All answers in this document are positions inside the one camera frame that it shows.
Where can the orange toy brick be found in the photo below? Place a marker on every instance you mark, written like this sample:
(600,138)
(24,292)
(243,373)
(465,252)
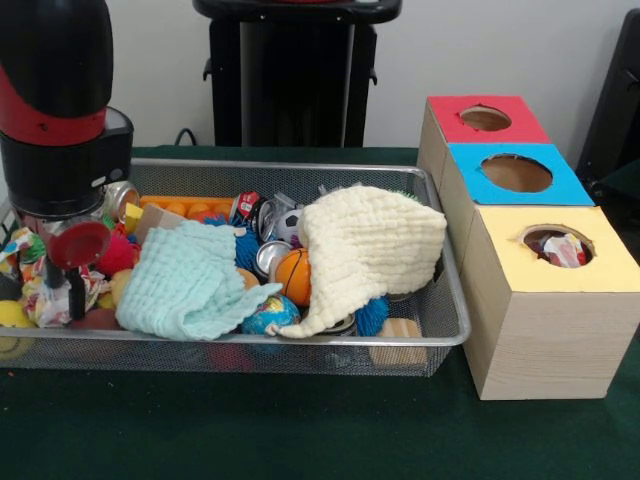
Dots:
(185,207)

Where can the small soccer ball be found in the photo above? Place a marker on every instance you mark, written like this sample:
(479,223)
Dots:
(290,225)

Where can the red spiky ball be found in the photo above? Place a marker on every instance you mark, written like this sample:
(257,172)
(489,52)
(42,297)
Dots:
(120,255)

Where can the yellow ball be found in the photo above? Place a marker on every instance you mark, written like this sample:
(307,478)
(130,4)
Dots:
(12,318)

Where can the mint waffle cloth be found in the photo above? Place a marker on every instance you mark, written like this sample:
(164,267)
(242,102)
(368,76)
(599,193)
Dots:
(190,285)

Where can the blue spiky ball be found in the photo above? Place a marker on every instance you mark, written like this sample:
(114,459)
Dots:
(372,315)

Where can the orange toy basketball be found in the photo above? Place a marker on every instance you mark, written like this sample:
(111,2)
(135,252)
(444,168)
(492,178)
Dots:
(293,278)

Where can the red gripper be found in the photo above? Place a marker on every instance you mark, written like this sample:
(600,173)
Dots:
(80,243)

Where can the cream waffle cloth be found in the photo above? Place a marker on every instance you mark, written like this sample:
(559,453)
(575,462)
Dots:
(370,245)

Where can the shallow clear mesh bin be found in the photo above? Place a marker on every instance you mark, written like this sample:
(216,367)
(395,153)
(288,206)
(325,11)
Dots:
(400,355)

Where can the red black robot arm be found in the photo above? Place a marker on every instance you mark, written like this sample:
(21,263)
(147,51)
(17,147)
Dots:
(60,110)

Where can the blue globe ball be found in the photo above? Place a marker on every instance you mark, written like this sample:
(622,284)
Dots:
(275,315)

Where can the multicoloured patterned cloth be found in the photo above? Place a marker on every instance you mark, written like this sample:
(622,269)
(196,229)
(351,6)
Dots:
(565,250)
(40,305)

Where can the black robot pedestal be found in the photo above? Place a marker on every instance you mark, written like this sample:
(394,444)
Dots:
(290,80)

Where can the wooden box with three holes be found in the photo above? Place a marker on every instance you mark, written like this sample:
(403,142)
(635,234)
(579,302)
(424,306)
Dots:
(540,330)

